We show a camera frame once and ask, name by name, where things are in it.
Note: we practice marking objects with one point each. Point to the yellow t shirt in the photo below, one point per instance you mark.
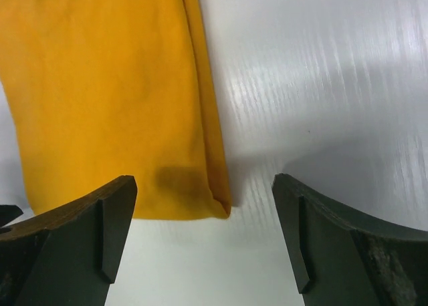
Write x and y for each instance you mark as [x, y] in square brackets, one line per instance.
[103, 88]

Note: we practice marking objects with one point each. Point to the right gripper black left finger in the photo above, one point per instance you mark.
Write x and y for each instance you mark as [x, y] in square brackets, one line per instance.
[69, 255]

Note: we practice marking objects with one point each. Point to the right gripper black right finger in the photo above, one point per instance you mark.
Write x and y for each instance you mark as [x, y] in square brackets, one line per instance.
[343, 256]

